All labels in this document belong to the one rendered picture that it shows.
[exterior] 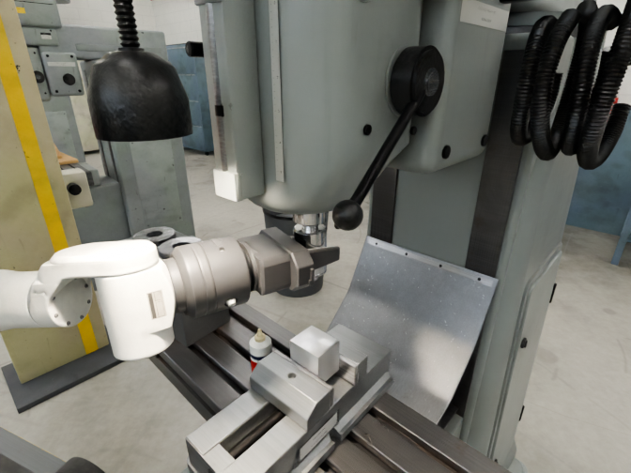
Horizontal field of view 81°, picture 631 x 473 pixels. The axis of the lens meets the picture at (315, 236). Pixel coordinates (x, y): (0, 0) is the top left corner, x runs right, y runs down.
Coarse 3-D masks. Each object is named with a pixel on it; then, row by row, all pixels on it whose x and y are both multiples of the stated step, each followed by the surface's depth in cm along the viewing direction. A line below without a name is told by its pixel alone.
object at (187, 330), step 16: (160, 240) 80; (176, 240) 80; (192, 240) 80; (160, 256) 76; (176, 320) 77; (192, 320) 77; (208, 320) 81; (224, 320) 85; (176, 336) 79; (192, 336) 78
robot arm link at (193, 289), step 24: (168, 264) 41; (192, 264) 41; (120, 288) 38; (144, 288) 39; (168, 288) 40; (192, 288) 40; (120, 312) 38; (144, 312) 39; (168, 312) 40; (192, 312) 42; (120, 336) 39; (144, 336) 39; (168, 336) 42
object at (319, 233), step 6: (294, 228) 51; (300, 228) 51; (318, 228) 51; (324, 228) 51; (294, 234) 51; (300, 234) 50; (306, 234) 49; (312, 234) 49; (318, 234) 50; (324, 234) 50
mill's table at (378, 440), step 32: (256, 320) 87; (192, 352) 77; (224, 352) 77; (288, 352) 78; (192, 384) 70; (224, 384) 69; (384, 416) 63; (416, 416) 62; (352, 448) 57; (384, 448) 57; (416, 448) 57; (448, 448) 57
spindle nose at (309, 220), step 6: (294, 216) 49; (300, 216) 48; (306, 216) 48; (312, 216) 48; (318, 216) 48; (324, 216) 49; (300, 222) 49; (306, 222) 48; (312, 222) 48; (318, 222) 49
